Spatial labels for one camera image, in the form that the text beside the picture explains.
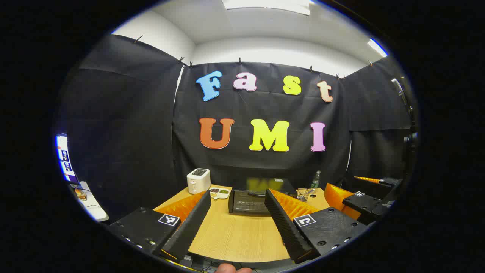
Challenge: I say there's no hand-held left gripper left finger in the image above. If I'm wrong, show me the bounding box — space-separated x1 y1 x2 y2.
108 190 212 262

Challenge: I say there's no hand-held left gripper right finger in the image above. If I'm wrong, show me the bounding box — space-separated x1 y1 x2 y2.
264 188 370 264

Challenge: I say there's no black electric oven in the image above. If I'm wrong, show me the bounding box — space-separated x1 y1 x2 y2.
228 177 298 216

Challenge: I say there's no white divided snack plate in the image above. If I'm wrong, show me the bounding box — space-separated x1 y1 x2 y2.
209 187 231 200

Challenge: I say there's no white toaster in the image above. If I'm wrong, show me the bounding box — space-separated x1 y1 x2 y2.
186 168 211 195

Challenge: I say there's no white side desk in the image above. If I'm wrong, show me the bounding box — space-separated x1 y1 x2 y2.
72 181 110 222

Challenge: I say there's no small ceiling light panel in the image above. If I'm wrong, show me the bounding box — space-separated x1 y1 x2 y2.
367 38 388 58

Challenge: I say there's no computer monitor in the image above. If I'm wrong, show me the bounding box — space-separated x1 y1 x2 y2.
55 133 79 185

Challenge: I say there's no large ceiling light panel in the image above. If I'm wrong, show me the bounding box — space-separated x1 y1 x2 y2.
222 0 311 16

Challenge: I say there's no metal wire utensil holder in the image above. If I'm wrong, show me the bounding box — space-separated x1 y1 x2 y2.
296 187 316 202

